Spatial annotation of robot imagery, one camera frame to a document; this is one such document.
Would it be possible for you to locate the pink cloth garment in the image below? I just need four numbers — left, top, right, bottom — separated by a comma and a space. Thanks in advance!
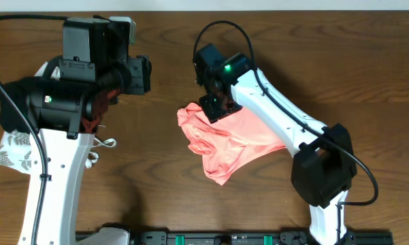
177, 103, 285, 186

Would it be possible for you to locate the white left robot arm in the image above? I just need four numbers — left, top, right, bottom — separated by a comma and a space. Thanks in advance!
0, 16, 151, 244

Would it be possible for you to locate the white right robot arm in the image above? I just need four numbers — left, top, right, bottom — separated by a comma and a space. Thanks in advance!
193, 44, 357, 244

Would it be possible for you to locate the black folded garment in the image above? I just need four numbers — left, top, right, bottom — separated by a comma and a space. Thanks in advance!
0, 77, 35, 133

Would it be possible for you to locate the white fern-print drawstring bag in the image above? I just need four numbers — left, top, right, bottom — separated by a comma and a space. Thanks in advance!
0, 62, 117, 174

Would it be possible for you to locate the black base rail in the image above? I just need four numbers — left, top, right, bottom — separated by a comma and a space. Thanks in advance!
75, 224, 394, 245

